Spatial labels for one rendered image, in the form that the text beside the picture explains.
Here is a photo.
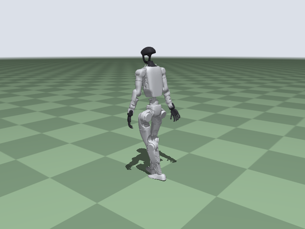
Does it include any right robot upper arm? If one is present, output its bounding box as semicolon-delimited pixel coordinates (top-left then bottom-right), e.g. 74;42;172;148
161;67;168;93

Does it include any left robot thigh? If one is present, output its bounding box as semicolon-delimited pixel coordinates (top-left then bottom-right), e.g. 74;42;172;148
138;110;158;150

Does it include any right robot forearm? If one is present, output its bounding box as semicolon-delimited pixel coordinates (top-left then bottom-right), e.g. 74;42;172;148
163;89;173;108

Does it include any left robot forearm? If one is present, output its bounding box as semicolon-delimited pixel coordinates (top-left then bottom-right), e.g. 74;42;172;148
128;90;139;113

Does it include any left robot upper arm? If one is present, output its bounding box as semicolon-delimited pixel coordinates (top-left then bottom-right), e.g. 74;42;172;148
135;69;146;97

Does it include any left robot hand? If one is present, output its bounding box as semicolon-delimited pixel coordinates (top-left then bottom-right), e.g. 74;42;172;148
127;110;133;128

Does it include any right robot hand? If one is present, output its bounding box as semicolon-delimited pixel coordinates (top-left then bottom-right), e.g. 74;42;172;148
169;103;180;121

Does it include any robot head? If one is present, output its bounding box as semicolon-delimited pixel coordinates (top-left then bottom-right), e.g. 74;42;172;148
141;47;156;67

